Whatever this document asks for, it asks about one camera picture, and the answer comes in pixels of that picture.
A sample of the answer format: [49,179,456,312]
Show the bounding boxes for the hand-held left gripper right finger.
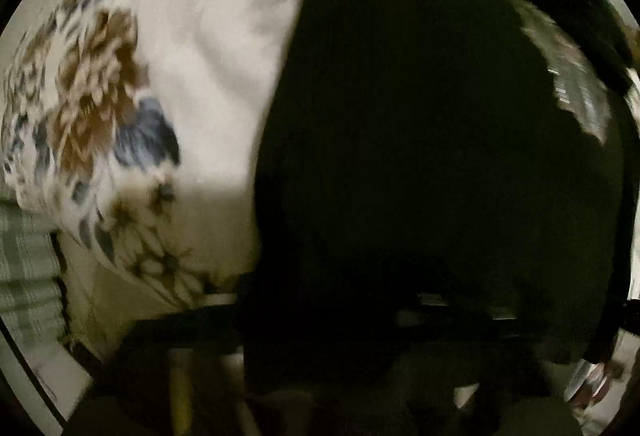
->
[397,292,553,417]

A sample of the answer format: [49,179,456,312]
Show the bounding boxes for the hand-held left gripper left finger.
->
[102,293,247,434]

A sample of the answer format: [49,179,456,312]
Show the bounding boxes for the dark cloth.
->
[242,0,632,397]

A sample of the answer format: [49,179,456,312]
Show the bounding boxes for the green plaid cloth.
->
[0,199,68,342]

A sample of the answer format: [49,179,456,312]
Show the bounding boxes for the white floral bedsheet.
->
[1,0,366,312]

